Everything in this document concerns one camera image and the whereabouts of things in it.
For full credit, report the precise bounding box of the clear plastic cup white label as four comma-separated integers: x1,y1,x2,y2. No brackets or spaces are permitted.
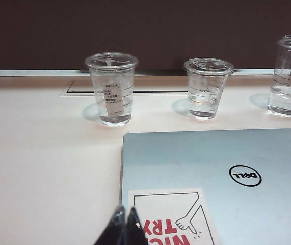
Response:
84,52,139,126

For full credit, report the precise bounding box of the silver Dell laptop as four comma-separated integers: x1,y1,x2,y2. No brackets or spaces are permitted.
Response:
121,127,291,245

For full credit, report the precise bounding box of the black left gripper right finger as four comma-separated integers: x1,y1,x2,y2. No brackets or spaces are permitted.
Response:
124,206,147,245

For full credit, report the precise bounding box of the tall clear plastic lidded cup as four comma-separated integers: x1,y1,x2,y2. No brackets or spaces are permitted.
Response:
267,34,291,118

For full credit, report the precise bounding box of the desk cable tray lid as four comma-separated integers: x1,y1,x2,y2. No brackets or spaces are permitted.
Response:
59,79,196,97

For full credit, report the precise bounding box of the clear plastic lidded coffee cup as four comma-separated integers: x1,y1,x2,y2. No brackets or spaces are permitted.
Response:
183,57,235,120

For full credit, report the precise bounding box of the white red Nice Try sticker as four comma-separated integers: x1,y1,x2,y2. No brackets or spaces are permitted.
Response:
127,187,222,245

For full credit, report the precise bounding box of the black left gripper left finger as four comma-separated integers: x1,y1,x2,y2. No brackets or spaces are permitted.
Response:
93,204,127,245

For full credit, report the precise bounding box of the brown desk partition panel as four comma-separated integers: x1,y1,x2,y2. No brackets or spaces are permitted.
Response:
0,0,291,71

